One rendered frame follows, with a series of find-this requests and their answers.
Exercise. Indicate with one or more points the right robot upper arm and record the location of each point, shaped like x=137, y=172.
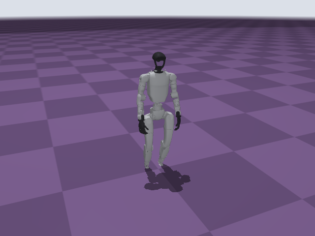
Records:
x=142, y=84

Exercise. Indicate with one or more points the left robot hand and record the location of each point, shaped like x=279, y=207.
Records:
x=178, y=120

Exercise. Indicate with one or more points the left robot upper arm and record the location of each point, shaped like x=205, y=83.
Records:
x=173, y=85

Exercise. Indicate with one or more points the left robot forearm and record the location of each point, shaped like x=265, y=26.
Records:
x=176, y=105

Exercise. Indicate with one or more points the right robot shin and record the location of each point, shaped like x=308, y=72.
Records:
x=147, y=156

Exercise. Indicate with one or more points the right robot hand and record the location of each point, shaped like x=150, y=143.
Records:
x=142, y=125

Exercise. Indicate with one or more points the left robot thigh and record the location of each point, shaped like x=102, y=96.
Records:
x=168, y=129

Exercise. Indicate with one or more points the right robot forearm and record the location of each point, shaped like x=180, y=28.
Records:
x=140, y=107

